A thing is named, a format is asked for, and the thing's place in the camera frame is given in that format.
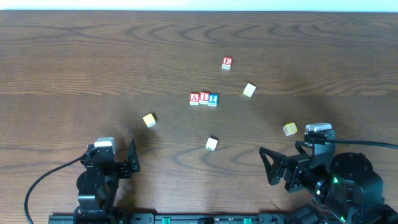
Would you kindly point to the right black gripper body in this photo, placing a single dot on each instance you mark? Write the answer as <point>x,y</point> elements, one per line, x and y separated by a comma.
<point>292,171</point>

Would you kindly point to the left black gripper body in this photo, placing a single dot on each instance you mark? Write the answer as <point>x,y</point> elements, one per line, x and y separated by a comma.
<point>123,168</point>

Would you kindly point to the red letter A block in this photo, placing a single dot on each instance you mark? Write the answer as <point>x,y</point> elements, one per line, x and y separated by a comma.
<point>194,99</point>

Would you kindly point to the plain cream number 3 block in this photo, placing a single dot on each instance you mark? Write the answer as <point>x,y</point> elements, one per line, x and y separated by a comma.
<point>249,90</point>

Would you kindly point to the red letter I block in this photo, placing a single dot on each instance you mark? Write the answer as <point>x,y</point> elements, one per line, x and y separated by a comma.
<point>203,98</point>

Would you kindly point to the blue number 2 block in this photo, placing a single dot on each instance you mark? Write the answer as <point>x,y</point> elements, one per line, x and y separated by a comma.
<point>213,100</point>

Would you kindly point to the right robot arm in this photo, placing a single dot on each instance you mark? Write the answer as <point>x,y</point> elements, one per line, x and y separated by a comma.
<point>344,184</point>

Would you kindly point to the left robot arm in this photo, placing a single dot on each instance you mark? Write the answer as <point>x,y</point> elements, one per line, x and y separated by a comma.
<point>98,185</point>

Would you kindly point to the yellow block left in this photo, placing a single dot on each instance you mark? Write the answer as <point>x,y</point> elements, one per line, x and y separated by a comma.
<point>149,120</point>

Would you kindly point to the yellow block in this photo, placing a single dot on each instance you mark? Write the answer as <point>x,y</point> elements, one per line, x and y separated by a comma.
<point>290,129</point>
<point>149,120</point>

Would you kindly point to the yellow block right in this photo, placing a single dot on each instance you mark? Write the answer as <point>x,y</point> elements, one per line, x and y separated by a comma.
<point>290,129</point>

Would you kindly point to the cream block green edge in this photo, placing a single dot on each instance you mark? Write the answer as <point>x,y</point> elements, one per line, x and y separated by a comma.
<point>211,144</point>

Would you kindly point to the red letter E block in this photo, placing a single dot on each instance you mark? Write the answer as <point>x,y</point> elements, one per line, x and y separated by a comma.
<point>227,63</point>

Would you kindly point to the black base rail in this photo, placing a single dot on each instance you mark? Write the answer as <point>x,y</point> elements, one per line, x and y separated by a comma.
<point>149,218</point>

